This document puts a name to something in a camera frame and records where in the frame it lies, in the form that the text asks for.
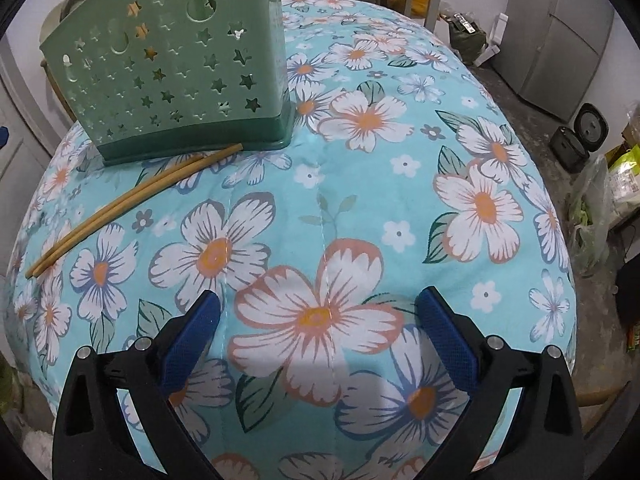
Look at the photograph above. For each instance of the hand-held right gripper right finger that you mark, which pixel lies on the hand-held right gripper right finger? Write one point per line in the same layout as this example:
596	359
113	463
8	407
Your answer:
447	340

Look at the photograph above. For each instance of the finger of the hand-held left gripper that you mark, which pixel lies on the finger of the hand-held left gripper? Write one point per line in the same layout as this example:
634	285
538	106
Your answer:
3	136

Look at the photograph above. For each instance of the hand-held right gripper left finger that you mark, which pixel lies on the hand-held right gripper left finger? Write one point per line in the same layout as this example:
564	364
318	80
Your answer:
192	340

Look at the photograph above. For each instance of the bamboo chopstick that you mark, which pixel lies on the bamboo chopstick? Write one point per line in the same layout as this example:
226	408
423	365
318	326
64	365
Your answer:
225	154
100	213

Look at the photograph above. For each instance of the metal spoon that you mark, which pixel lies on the metal spoon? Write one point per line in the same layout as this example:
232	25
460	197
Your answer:
75	0

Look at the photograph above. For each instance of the green plastic utensil holder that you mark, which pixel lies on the green plastic utensil holder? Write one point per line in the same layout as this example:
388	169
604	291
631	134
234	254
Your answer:
272	60

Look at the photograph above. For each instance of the white door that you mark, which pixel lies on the white door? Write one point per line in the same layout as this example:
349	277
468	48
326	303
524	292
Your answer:
20	160

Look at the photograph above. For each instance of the floral blue blanket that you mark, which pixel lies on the floral blue blanket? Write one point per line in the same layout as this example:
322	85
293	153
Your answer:
350	185

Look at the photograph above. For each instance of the clear plastic bag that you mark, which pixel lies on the clear plastic bag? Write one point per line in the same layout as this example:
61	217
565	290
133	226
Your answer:
587	220

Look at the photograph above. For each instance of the red snack packet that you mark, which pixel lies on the red snack packet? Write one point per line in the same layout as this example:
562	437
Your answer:
635	337

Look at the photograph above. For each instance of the black bin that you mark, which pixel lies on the black bin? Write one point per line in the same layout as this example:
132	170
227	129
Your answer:
630	295

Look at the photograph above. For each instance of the black rice cooker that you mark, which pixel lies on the black rice cooker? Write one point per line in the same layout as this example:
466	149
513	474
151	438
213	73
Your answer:
570	152

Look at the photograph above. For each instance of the yellow-green packet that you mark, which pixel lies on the yellow-green packet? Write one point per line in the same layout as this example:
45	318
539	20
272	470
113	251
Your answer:
625	175

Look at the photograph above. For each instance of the green bag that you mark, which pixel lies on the green bag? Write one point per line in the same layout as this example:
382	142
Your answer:
465	42

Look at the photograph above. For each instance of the grey refrigerator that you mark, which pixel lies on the grey refrigerator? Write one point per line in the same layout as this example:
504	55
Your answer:
560	35

